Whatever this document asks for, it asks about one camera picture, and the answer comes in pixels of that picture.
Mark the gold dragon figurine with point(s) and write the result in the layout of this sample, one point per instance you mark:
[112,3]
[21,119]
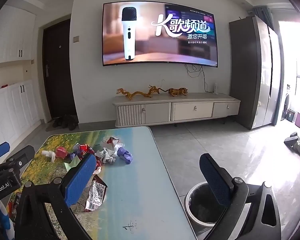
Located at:
[137,94]

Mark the black bin bag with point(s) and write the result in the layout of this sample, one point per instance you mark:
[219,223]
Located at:
[202,205]

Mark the white trash bin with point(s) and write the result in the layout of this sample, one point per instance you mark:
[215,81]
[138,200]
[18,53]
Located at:
[189,205]

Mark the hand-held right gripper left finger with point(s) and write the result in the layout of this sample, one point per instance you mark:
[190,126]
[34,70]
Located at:
[80,180]

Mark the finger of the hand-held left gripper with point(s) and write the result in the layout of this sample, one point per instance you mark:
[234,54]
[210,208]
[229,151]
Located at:
[21,157]
[0,150]

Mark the snack packet with white label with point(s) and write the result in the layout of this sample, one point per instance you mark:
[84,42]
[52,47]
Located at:
[96,195]

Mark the white base cabinets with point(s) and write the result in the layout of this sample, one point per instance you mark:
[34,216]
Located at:
[17,110]

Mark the white plastic wrap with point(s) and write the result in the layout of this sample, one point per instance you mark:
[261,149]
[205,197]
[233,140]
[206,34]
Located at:
[48,154]

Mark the silver door lock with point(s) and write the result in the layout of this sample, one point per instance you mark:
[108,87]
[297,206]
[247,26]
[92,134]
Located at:
[47,70]

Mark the white wall cabinets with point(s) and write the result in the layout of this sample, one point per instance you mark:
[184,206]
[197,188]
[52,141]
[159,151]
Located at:
[12,37]

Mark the silver white wrapper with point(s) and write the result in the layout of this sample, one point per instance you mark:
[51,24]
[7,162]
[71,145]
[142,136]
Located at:
[106,155]

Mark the white television cabinet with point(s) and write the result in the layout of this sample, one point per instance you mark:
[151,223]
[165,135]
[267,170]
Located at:
[190,111]

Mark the grey curtain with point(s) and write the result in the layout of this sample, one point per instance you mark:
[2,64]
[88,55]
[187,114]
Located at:
[263,13]

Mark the dark brown door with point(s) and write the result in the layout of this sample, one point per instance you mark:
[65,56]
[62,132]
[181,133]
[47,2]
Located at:
[57,80]

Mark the washing machine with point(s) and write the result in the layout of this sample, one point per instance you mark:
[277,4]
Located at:
[287,97]

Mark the wall switch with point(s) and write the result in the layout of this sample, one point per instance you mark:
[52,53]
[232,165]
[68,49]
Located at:
[76,39]

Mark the red and white wrapper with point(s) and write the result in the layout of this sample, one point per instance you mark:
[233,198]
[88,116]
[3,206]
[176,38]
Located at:
[113,141]

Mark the dark storage bin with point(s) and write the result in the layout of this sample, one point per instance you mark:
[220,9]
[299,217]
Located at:
[291,115]

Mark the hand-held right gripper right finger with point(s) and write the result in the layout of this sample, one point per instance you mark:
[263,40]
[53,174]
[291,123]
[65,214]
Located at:
[215,180]

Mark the wall-mounted television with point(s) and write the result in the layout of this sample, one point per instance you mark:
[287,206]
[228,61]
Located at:
[165,42]

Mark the dark grey refrigerator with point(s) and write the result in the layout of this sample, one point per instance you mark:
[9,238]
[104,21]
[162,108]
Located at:
[245,80]

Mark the purple and red wrapper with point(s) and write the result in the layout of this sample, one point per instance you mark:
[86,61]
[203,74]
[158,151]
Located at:
[82,150]

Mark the green paper scrap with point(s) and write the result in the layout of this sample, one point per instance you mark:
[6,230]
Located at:
[71,165]

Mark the dark shoe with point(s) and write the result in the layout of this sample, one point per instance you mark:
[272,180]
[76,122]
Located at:
[58,122]
[71,122]

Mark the white power strip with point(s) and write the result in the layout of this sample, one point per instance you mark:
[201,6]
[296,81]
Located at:
[215,88]

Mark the small red wrapper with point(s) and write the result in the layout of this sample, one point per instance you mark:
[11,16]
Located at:
[98,165]

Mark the gold tiger figurine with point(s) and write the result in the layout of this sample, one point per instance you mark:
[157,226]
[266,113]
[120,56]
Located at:
[177,92]

